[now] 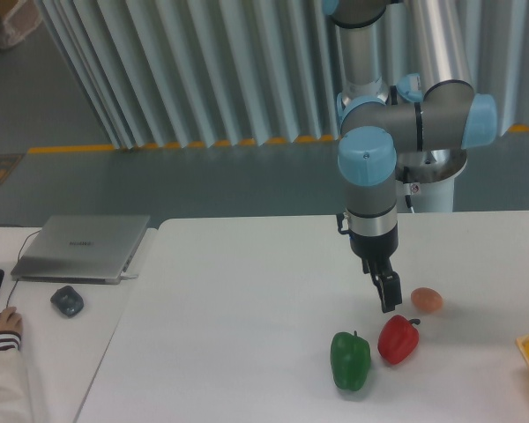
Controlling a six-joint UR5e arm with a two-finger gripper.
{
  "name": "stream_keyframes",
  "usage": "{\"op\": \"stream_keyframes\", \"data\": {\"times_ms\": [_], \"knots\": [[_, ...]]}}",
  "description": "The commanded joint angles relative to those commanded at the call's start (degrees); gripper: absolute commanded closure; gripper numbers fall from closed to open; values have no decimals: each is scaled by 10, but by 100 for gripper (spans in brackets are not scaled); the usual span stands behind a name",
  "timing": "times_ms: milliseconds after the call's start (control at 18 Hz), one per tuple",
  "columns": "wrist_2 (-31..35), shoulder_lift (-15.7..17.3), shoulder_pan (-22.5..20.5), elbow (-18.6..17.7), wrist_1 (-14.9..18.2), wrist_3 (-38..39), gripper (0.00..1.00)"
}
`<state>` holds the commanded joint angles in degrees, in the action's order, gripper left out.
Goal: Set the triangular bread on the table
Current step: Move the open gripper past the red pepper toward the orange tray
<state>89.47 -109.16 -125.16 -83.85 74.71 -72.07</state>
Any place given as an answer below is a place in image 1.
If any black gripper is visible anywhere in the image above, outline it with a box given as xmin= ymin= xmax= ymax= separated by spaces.
xmin=336 ymin=213 xmax=401 ymax=313

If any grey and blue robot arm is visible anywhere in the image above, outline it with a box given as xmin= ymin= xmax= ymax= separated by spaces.
xmin=337 ymin=1 xmax=497 ymax=313

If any white striped sleeve forearm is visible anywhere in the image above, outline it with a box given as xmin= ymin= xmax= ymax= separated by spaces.
xmin=0 ymin=331 xmax=34 ymax=422

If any person's hand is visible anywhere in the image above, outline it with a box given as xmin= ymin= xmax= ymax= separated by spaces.
xmin=0 ymin=307 xmax=23 ymax=338

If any brown egg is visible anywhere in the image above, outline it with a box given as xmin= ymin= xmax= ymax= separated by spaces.
xmin=411 ymin=287 xmax=443 ymax=313

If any red bell pepper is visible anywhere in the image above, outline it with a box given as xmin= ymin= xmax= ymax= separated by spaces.
xmin=377 ymin=315 xmax=421 ymax=365

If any green bell pepper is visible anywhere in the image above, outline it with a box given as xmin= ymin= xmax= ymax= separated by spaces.
xmin=330 ymin=331 xmax=371 ymax=392

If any silver closed laptop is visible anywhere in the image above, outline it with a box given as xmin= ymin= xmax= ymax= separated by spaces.
xmin=11 ymin=215 xmax=150 ymax=285

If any white corrugated curtain partition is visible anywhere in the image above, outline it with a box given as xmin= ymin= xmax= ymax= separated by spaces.
xmin=33 ymin=0 xmax=529 ymax=152

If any dark grey small device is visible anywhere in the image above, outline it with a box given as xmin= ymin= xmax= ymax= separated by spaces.
xmin=50 ymin=286 xmax=85 ymax=318

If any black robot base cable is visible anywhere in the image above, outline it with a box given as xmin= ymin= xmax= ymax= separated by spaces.
xmin=400 ymin=166 xmax=417 ymax=215

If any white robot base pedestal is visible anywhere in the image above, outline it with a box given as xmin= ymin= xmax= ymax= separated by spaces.
xmin=396 ymin=150 xmax=467 ymax=213

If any black laptop cable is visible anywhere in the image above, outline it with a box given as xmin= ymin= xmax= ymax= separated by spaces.
xmin=0 ymin=225 xmax=45 ymax=311

